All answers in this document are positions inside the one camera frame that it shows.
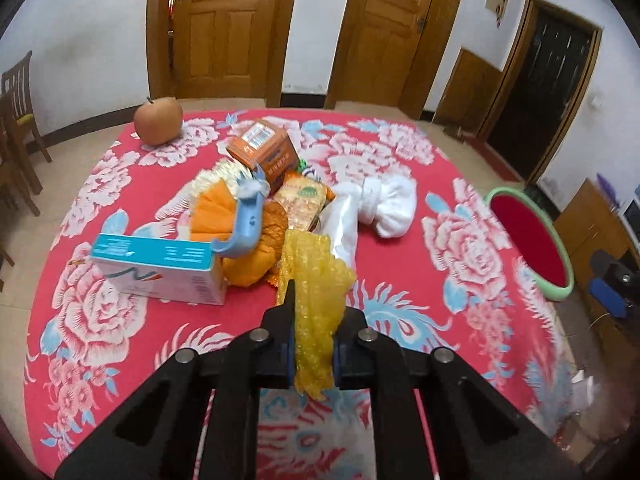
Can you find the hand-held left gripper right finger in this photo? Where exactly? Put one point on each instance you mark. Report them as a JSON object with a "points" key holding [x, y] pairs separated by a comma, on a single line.
{"points": [[350, 347]]}

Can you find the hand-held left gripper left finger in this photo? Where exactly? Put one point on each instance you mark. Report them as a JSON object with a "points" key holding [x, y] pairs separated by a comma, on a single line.
{"points": [[281, 345]]}

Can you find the yellow bubble wrap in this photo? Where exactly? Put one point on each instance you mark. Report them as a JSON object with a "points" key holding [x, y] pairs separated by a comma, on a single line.
{"points": [[315, 300]]}

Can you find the orange mesh cloth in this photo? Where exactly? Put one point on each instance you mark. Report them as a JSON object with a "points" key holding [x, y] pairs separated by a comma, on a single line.
{"points": [[252, 266]]}

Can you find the blue plastic hook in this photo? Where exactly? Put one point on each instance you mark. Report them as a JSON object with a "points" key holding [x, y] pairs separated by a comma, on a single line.
{"points": [[247, 221]]}

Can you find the red basin with green rim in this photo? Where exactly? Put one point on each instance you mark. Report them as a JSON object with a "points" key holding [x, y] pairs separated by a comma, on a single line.
{"points": [[532, 240]]}

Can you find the clear plastic bag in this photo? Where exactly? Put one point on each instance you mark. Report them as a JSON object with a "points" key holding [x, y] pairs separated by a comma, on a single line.
{"points": [[342, 230]]}

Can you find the red floral blanket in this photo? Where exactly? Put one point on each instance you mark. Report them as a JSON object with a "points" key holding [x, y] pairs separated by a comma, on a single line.
{"points": [[440, 270]]}

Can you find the blue and white carton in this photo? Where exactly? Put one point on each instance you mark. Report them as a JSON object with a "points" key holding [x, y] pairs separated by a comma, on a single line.
{"points": [[160, 270]]}

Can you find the orange snack packet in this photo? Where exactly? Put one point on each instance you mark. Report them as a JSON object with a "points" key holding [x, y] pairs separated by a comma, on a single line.
{"points": [[300, 200]]}

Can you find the white rolled cloth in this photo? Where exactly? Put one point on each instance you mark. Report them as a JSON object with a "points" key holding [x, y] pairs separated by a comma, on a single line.
{"points": [[390, 205]]}

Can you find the cream lace orange pleated cloth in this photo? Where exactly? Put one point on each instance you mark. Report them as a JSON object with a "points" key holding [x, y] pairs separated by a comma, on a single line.
{"points": [[215, 210]]}

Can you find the small green bottle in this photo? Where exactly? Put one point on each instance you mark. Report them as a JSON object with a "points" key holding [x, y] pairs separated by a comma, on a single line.
{"points": [[306, 167]]}

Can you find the orange cardboard box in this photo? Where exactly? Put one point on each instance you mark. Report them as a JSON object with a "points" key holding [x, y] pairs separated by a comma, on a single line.
{"points": [[262, 147]]}

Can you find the white paper scraps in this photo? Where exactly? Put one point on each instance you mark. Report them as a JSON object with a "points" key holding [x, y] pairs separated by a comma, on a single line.
{"points": [[585, 390]]}

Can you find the red apple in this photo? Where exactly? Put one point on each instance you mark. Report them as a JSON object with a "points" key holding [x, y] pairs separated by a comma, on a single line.
{"points": [[157, 121]]}

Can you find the dark blue object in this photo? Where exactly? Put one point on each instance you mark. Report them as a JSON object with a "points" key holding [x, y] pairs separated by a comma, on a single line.
{"points": [[607, 295]]}

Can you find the wooden cabinet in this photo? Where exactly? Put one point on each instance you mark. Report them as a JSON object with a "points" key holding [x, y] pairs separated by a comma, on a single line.
{"points": [[595, 225]]}

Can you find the small wooden hatch door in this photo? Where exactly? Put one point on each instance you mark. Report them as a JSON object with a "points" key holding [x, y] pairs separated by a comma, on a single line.
{"points": [[467, 92]]}

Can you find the wooden panel door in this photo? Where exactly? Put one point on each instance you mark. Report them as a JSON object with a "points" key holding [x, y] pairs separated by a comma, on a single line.
{"points": [[220, 30], [385, 30]]}

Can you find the wooden chair with yellow cushion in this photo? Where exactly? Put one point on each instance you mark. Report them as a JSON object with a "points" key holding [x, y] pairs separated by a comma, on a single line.
{"points": [[22, 110]]}

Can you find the dark doorway with wooden frame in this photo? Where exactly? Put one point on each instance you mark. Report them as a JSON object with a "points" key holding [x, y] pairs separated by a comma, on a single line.
{"points": [[545, 90]]}

